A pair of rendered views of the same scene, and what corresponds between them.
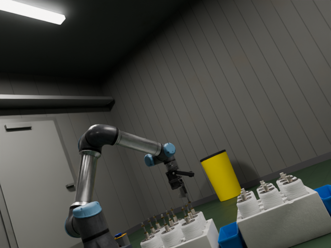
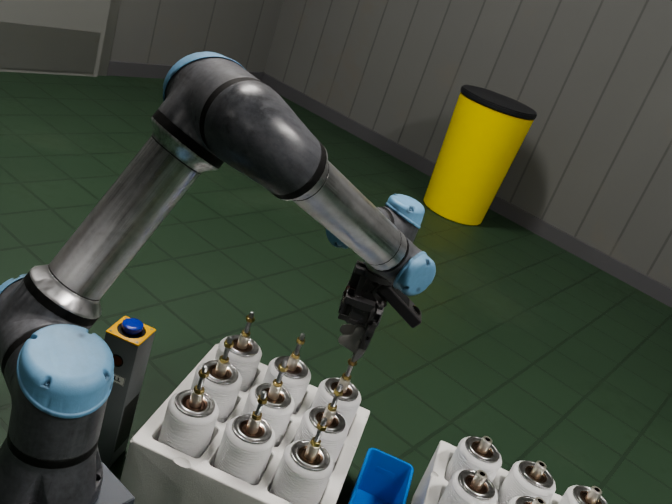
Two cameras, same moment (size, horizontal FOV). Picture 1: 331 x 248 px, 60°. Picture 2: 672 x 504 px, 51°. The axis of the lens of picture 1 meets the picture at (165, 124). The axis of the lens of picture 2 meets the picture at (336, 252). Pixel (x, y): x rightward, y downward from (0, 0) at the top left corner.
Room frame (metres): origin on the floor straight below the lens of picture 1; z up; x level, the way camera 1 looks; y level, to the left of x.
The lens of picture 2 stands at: (0.52, 0.22, 1.10)
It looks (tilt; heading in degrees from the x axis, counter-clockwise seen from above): 24 degrees down; 358
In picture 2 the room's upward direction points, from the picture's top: 20 degrees clockwise
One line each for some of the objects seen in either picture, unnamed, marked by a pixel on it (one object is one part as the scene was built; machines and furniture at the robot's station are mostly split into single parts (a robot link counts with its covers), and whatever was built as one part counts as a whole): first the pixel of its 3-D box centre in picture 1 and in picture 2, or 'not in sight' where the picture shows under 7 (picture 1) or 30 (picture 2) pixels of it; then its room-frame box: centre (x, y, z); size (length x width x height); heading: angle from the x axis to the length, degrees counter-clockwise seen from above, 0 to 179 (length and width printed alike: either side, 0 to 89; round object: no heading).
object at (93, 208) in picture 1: (89, 218); (61, 386); (1.26, 0.47, 0.47); 0.13 x 0.12 x 0.14; 41
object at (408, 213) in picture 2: (166, 154); (397, 226); (1.77, 0.07, 0.64); 0.09 x 0.08 x 0.11; 131
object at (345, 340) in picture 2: (182, 195); (352, 343); (1.75, 0.07, 0.38); 0.06 x 0.03 x 0.09; 90
